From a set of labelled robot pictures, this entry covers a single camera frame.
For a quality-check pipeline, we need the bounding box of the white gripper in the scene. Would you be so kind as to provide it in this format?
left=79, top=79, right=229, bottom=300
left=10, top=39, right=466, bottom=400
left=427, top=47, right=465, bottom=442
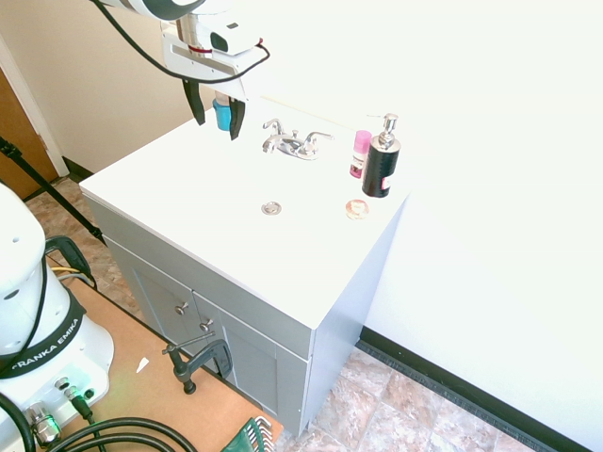
left=160, top=12, right=263, bottom=141

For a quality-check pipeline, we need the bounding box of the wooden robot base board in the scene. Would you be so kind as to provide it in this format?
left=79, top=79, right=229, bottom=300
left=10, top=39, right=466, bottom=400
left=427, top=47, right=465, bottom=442
left=44, top=278, right=285, bottom=452

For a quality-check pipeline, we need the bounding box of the blue plastic cup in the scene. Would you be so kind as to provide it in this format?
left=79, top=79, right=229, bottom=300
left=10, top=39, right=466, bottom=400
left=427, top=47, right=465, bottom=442
left=211, top=92, right=233, bottom=131

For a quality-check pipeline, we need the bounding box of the chrome faucet spout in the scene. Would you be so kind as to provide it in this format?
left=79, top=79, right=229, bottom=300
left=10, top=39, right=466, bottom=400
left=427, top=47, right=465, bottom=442
left=261, top=134, right=302, bottom=157

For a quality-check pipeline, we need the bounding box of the white sink vanity top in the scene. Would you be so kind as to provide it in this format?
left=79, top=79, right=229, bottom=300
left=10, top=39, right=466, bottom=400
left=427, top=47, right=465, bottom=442
left=78, top=96, right=411, bottom=331

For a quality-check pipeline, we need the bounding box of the pink capped spray bottle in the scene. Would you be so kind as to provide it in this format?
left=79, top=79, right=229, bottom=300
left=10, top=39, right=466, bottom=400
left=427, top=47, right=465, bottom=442
left=349, top=130, right=373, bottom=180

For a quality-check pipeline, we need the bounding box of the round soap dish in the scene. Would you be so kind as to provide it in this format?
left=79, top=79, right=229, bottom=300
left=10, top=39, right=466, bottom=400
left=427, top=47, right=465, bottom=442
left=344, top=199, right=371, bottom=220

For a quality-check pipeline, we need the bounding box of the black soap dispenser chrome pump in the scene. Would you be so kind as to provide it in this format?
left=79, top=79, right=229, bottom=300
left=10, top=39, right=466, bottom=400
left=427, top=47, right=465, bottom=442
left=361, top=113, right=403, bottom=199

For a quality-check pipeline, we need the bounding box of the brown wooden door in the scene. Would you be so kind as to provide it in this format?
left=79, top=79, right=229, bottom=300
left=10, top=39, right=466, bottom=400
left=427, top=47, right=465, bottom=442
left=0, top=65, right=58, bottom=202

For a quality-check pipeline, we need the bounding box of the grey vanity cabinet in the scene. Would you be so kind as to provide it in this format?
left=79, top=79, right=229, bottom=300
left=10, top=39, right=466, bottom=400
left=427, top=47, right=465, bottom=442
left=82, top=190, right=406, bottom=438

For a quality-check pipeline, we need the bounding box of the black metal C-clamp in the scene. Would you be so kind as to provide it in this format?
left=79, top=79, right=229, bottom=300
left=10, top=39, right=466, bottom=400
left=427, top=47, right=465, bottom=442
left=161, top=330, right=235, bottom=396

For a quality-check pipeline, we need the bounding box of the green hex key set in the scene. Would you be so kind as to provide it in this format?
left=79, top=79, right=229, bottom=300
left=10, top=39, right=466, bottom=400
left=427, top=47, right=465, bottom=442
left=220, top=415, right=274, bottom=452

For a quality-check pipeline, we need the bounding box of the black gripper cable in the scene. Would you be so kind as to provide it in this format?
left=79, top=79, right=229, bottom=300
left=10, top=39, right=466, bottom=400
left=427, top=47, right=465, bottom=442
left=90, top=0, right=272, bottom=82

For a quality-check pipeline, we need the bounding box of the chrome cold water faucet handle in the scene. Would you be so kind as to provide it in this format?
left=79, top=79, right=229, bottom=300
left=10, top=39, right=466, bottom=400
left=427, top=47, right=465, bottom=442
left=301, top=131, right=336, bottom=156

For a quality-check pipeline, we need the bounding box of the black camera tripod leg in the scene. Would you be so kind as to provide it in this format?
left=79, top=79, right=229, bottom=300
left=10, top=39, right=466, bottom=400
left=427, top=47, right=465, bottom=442
left=0, top=136, right=108, bottom=246

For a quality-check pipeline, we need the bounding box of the thick black cable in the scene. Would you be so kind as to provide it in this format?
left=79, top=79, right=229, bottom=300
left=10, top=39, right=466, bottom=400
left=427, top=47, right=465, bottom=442
left=0, top=393, right=202, bottom=452

